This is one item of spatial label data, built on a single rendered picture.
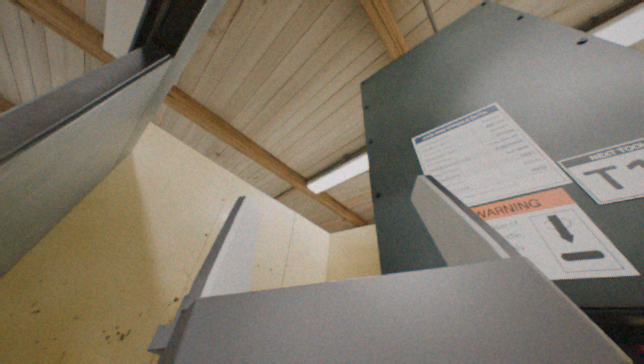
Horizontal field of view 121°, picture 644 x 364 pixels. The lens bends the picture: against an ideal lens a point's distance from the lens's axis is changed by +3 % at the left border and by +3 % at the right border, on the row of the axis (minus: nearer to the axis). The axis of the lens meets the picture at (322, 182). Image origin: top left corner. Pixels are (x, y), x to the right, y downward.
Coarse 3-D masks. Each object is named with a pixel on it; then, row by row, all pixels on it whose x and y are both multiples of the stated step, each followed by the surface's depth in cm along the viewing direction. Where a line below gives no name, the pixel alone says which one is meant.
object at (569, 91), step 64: (448, 64) 50; (512, 64) 38; (576, 64) 31; (640, 64) 26; (384, 128) 53; (576, 128) 26; (640, 128) 22; (384, 192) 41; (576, 192) 23; (384, 256) 33; (640, 256) 18; (640, 320) 19
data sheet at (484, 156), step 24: (456, 120) 39; (480, 120) 36; (504, 120) 33; (432, 144) 40; (456, 144) 36; (480, 144) 34; (504, 144) 31; (528, 144) 29; (432, 168) 37; (456, 168) 34; (480, 168) 31; (504, 168) 29; (528, 168) 27; (552, 168) 25; (456, 192) 32; (480, 192) 29; (504, 192) 27; (528, 192) 26
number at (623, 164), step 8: (616, 160) 22; (624, 160) 22; (632, 160) 21; (640, 160) 21; (624, 168) 21; (632, 168) 21; (640, 168) 21; (632, 176) 21; (640, 176) 20; (640, 184) 20
